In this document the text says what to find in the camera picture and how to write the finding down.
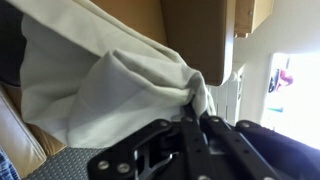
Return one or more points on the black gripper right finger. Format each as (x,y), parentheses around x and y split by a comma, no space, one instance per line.
(240,150)

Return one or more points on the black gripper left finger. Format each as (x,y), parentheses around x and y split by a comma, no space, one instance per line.
(193,146)

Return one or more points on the white towel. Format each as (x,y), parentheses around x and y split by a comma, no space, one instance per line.
(116,93)

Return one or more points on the pink item at window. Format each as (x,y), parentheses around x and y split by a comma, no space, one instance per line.
(286,78)

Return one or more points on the grey textured floor mat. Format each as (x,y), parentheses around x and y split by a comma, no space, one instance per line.
(66,163)

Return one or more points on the blue denim jeans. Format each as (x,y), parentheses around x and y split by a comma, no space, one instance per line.
(7,166)

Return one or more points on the wooden wall cabinet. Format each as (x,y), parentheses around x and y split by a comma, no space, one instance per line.
(253,15)

